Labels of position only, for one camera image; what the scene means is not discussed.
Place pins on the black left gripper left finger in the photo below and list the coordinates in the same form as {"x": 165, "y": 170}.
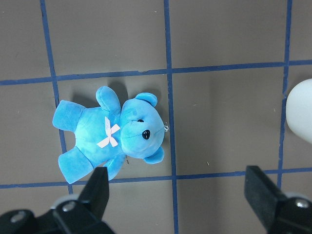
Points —
{"x": 81, "y": 215}

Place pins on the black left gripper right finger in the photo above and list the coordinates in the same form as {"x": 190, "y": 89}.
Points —
{"x": 278, "y": 212}

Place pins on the white plastic trash can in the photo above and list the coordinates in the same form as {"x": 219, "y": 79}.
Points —
{"x": 299, "y": 110}

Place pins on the blue teddy bear plush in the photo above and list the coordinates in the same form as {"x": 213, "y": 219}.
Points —
{"x": 107, "y": 134}

